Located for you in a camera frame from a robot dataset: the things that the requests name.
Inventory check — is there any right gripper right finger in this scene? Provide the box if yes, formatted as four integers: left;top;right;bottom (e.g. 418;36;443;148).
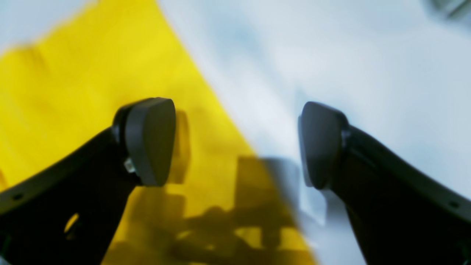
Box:
298;101;470;265

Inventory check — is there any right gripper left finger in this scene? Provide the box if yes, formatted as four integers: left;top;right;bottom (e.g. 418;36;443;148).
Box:
0;97;176;265

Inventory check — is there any yellow orange T-shirt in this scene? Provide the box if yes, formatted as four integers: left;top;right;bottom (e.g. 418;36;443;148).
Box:
1;0;316;265

